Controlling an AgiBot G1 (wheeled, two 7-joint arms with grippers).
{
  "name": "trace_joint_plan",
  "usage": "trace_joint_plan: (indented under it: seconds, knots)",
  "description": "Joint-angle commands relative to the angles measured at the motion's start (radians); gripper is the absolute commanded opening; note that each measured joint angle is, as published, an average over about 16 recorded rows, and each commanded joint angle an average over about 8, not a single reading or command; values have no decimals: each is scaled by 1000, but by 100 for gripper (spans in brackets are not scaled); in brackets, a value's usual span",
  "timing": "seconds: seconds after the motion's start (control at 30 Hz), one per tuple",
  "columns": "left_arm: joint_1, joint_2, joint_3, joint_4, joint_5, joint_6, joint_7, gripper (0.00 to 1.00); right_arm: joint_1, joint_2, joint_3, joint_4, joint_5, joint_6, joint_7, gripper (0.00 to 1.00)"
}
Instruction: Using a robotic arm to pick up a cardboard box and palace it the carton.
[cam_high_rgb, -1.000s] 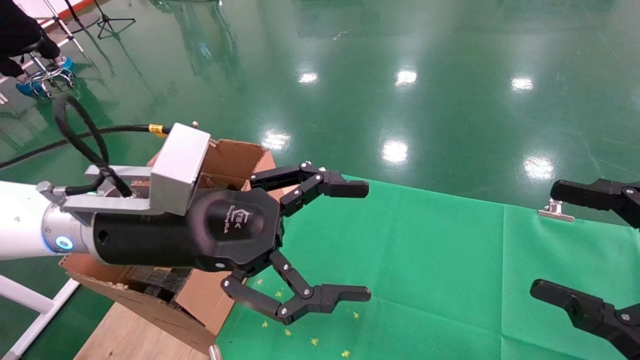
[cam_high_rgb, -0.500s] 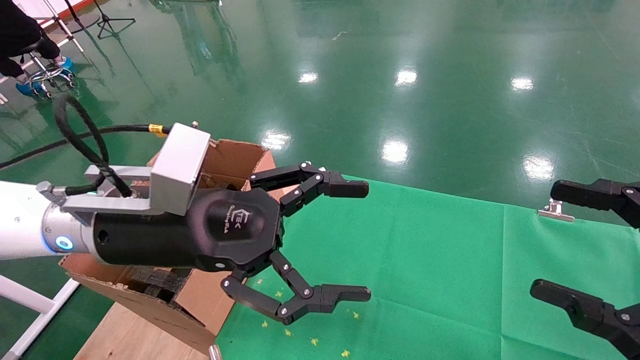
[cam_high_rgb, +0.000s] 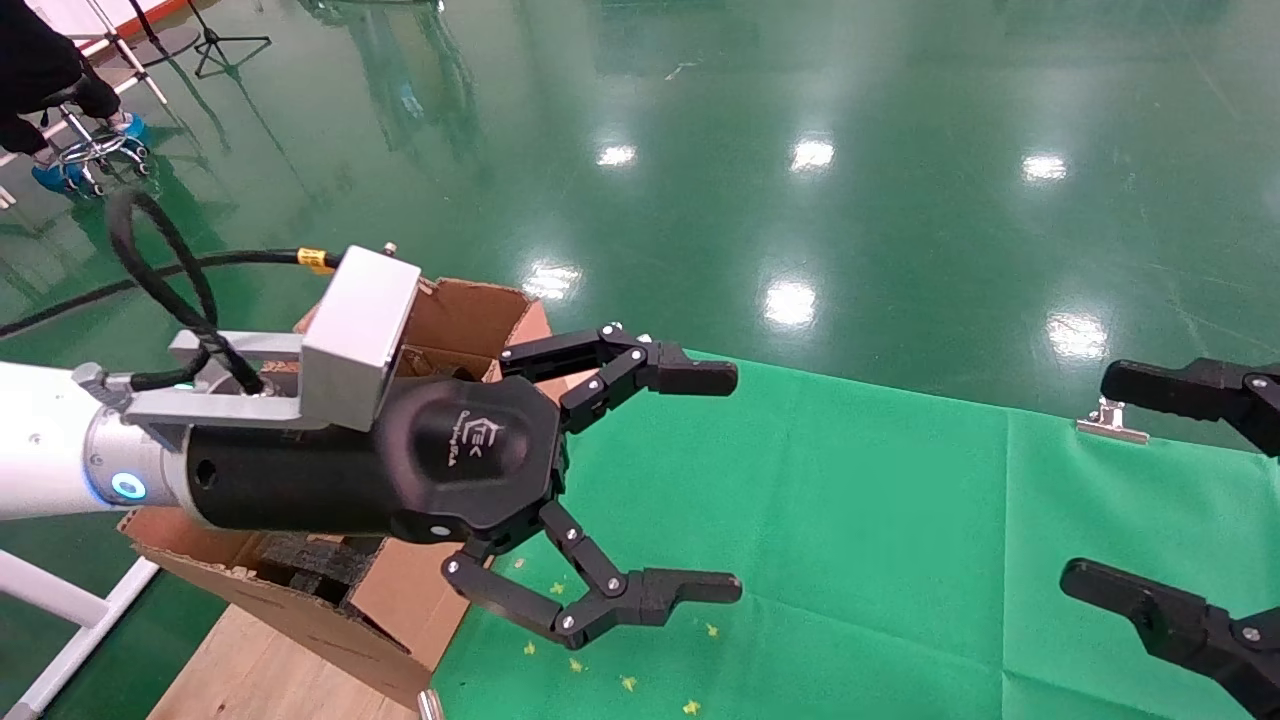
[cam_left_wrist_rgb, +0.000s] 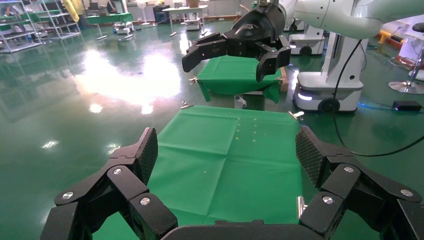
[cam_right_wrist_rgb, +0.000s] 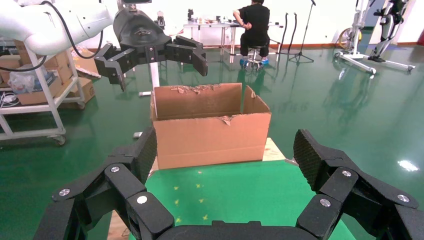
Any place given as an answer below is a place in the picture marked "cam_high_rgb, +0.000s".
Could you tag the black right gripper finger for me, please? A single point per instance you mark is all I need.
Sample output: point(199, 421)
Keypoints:
point(1180, 630)
point(1190, 390)

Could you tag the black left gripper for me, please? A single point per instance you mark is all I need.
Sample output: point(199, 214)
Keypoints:
point(460, 450)

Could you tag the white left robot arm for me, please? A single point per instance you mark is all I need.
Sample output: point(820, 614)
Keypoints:
point(45, 440)

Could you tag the large open cardboard carton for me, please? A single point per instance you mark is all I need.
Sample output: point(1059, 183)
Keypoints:
point(470, 315)

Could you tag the silver binder clip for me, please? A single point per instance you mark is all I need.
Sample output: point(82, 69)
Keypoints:
point(1110, 428)
point(430, 708)

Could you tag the green cloth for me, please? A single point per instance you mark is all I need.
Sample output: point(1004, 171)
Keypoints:
point(850, 520)

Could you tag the black foam block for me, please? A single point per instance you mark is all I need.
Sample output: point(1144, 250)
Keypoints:
point(320, 565)

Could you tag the black tripod stand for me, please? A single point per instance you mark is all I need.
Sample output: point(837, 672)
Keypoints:
point(213, 40)

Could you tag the chrome swivel stool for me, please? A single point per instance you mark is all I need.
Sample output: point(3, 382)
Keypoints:
point(92, 150)

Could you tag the black pole stand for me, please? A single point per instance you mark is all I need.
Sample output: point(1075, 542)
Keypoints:
point(165, 45)

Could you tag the person in black clothes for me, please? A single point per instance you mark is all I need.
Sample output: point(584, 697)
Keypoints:
point(30, 60)

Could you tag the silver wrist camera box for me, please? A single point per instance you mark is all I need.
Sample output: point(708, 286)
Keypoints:
point(360, 320)

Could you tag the white metal floor frame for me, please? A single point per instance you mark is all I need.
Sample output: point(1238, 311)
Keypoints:
point(50, 592)

